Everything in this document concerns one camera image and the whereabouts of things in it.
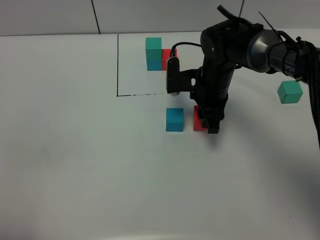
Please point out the red template block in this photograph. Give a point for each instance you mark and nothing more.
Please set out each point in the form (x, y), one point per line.
(166, 54)

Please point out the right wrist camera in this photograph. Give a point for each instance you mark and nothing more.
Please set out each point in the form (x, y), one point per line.
(179, 81)

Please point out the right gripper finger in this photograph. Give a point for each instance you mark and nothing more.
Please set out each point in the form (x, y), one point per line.
(201, 117)
(213, 126)

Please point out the green template block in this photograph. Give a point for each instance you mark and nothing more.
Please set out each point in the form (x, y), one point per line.
(153, 48)

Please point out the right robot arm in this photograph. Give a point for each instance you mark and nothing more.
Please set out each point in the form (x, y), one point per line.
(227, 46)

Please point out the blue template block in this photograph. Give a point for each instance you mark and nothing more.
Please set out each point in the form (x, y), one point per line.
(154, 65)

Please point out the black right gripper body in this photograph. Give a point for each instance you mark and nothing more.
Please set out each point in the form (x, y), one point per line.
(211, 90)

